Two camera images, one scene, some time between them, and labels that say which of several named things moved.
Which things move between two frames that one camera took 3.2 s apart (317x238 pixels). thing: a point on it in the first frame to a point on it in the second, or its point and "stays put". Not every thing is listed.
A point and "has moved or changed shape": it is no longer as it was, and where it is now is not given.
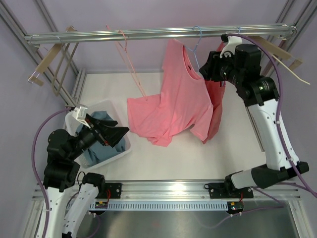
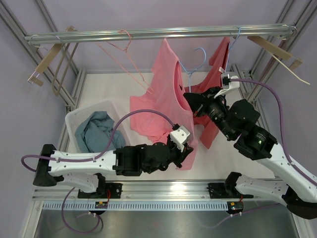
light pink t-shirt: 184,102 has moved or changed shape
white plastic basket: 112,106 stays put
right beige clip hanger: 282,55 stays put
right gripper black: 213,64 to 197,100
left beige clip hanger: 36,78 stays put
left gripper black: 111,135 to 181,156
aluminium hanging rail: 285,30 stays put
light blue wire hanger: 194,50 to 196,69
